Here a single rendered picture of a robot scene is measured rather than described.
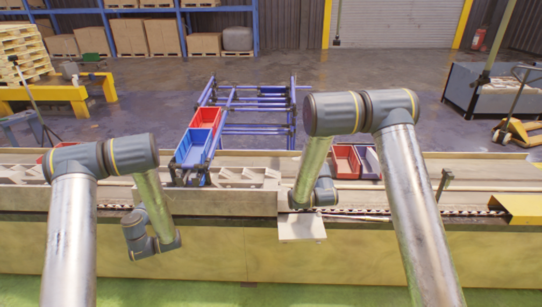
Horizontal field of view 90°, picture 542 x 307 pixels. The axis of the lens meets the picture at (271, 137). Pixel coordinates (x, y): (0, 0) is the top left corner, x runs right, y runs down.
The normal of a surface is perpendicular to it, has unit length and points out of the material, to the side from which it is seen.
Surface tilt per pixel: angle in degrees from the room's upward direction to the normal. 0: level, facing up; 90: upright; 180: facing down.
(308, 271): 90
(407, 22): 90
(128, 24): 90
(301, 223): 0
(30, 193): 80
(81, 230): 48
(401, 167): 52
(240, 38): 94
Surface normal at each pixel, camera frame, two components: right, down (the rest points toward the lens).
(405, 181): -0.52, -0.24
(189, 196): -0.04, 0.33
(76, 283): 0.66, -0.58
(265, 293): -0.01, -0.88
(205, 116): -0.04, 0.54
